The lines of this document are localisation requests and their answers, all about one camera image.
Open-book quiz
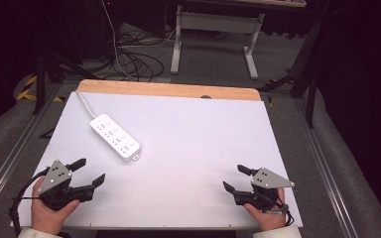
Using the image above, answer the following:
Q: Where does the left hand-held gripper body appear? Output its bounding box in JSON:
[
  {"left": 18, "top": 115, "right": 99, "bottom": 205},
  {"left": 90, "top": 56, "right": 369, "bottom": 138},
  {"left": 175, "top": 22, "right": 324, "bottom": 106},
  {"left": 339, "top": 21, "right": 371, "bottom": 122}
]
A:
[{"left": 37, "top": 159, "right": 84, "bottom": 212}]

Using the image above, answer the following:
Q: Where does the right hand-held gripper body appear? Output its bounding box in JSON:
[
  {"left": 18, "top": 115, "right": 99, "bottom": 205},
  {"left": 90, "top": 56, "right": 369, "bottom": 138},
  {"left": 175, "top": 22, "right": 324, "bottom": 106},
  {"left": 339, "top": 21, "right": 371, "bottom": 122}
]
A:
[{"left": 243, "top": 167, "right": 288, "bottom": 213}]

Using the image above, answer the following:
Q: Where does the person's right hand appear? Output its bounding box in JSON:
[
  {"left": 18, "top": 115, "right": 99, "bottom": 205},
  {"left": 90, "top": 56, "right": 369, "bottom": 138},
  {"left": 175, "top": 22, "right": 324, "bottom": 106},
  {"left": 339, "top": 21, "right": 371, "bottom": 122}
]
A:
[{"left": 243, "top": 187, "right": 288, "bottom": 233}]

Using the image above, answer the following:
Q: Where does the person's left hand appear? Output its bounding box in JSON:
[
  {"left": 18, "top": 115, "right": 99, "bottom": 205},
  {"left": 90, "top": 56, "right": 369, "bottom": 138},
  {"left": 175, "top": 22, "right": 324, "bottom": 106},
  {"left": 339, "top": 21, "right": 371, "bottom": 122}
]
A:
[{"left": 30, "top": 177, "right": 81, "bottom": 236}]

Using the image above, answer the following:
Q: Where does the white power strip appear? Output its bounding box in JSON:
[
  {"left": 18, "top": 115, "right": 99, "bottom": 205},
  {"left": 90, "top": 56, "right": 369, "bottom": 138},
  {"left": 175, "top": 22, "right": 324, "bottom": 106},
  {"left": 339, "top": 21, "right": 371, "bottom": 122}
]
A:
[{"left": 89, "top": 113, "right": 143, "bottom": 164}]

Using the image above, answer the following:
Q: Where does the person's right white sleeve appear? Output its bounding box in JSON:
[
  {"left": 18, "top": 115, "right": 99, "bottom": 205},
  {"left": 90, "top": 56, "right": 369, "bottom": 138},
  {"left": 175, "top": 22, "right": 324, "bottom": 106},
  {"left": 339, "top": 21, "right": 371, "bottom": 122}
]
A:
[{"left": 252, "top": 225, "right": 303, "bottom": 238}]

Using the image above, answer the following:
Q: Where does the person's white sleeve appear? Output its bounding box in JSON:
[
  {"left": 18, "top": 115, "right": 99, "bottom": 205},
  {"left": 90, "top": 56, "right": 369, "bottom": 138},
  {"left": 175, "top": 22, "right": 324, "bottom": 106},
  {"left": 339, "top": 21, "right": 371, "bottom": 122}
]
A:
[
  {"left": 17, "top": 227, "right": 64, "bottom": 238},
  {"left": 252, "top": 225, "right": 303, "bottom": 238}
]

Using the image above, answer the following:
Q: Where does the person's left white sleeve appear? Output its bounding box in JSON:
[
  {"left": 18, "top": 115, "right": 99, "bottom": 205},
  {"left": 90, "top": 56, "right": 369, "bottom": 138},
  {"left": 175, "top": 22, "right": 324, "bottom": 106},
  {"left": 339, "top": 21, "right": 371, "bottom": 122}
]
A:
[{"left": 17, "top": 227, "right": 64, "bottom": 238}]

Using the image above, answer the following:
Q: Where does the white table cover board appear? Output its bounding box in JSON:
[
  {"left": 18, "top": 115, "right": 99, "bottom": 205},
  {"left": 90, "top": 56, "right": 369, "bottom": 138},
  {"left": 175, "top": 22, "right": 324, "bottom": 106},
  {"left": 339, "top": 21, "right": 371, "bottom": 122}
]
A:
[{"left": 10, "top": 91, "right": 305, "bottom": 231}]

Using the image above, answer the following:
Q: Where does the black tripod stand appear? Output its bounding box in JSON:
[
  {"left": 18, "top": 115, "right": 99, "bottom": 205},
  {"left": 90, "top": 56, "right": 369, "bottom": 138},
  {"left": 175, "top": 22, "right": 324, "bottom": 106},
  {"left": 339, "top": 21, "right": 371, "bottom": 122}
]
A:
[{"left": 33, "top": 0, "right": 101, "bottom": 116}]

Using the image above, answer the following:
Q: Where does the yellow black floor tape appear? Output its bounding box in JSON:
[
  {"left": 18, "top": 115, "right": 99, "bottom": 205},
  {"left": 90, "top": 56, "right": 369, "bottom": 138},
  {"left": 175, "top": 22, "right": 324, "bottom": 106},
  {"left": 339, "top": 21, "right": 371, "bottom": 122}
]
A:
[{"left": 16, "top": 74, "right": 64, "bottom": 103}]

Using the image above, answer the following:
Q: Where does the black metal stand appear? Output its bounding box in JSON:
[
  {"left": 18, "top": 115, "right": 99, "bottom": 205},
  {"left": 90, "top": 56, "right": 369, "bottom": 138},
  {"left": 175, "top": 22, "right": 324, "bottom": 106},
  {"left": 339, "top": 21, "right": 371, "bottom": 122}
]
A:
[{"left": 257, "top": 18, "right": 323, "bottom": 129}]

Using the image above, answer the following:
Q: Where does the black computer case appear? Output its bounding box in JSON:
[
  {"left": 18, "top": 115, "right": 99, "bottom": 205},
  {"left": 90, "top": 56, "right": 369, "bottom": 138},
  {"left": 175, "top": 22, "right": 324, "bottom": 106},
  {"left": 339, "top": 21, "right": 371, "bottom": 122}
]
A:
[{"left": 73, "top": 0, "right": 124, "bottom": 62}]

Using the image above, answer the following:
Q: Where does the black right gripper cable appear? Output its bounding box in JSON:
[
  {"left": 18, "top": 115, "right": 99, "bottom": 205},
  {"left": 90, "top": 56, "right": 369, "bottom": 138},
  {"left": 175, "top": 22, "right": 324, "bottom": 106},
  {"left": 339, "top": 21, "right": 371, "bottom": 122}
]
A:
[{"left": 270, "top": 187, "right": 296, "bottom": 228}]

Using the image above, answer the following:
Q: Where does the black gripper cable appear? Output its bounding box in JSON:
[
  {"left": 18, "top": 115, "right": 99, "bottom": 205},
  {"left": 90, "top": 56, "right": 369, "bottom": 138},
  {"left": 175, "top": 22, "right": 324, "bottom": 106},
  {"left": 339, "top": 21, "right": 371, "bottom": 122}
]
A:
[
  {"left": 8, "top": 167, "right": 52, "bottom": 238},
  {"left": 270, "top": 187, "right": 296, "bottom": 228}
]

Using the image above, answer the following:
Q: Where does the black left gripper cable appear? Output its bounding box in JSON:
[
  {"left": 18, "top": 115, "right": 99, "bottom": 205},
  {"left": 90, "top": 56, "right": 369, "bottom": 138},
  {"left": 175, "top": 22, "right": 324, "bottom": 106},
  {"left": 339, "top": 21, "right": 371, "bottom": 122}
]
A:
[{"left": 8, "top": 167, "right": 52, "bottom": 238}]

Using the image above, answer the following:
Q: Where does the aluminium rail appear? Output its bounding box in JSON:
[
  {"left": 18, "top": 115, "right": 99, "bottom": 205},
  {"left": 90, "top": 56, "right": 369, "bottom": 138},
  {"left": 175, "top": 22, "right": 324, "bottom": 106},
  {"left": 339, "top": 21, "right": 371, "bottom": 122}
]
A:
[
  {"left": 0, "top": 83, "right": 64, "bottom": 214},
  {"left": 292, "top": 98, "right": 354, "bottom": 238}
]

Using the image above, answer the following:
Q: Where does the white power strip cable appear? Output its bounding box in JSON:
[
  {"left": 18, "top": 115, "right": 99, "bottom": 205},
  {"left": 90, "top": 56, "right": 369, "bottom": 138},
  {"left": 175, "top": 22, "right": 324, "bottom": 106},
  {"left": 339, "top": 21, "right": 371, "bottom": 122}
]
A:
[{"left": 74, "top": 89, "right": 97, "bottom": 120}]

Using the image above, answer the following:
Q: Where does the black floor cable tangle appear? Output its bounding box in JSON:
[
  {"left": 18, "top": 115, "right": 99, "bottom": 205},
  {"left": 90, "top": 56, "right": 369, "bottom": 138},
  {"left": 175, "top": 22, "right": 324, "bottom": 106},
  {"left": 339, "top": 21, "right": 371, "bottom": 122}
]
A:
[{"left": 111, "top": 31, "right": 166, "bottom": 83}]

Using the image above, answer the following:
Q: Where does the white floor cable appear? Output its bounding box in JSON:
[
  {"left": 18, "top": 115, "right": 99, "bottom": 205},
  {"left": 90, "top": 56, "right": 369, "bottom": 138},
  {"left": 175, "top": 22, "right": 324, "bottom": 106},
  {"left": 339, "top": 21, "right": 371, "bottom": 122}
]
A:
[{"left": 101, "top": 0, "right": 137, "bottom": 81}]

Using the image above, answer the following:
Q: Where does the white metal desk frame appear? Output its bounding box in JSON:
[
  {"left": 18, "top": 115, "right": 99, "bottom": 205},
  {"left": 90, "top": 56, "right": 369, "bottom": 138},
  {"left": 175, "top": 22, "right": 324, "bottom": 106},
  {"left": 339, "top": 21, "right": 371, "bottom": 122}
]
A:
[{"left": 170, "top": 4, "right": 266, "bottom": 80}]

